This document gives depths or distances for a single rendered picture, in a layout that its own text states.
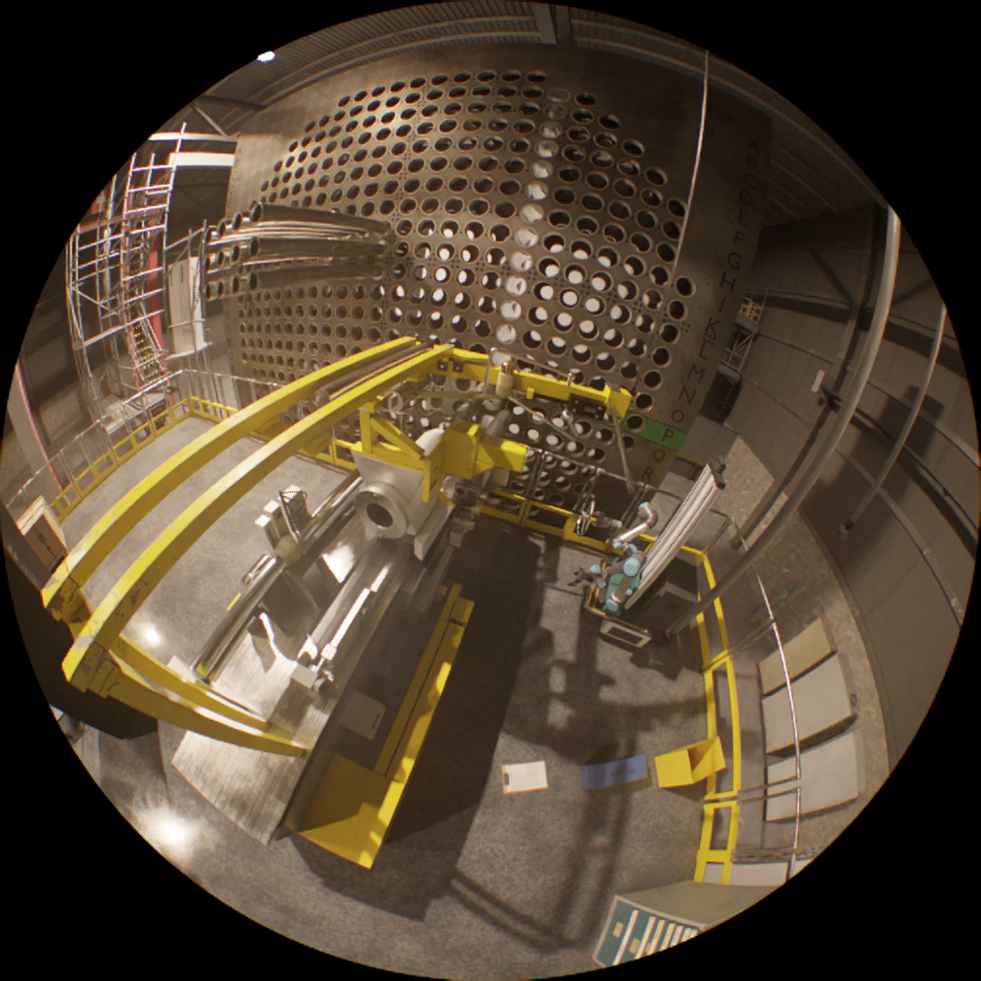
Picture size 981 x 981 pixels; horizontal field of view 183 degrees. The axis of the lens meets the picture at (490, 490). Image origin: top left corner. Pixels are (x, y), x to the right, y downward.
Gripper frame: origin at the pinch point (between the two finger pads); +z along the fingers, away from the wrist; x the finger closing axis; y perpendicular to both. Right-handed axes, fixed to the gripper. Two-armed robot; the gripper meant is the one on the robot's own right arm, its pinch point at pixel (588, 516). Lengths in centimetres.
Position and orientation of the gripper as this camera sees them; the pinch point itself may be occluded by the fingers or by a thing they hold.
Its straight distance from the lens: 268.7
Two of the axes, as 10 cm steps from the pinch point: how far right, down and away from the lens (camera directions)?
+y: 1.3, -1.2, 9.8
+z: -9.5, -2.9, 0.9
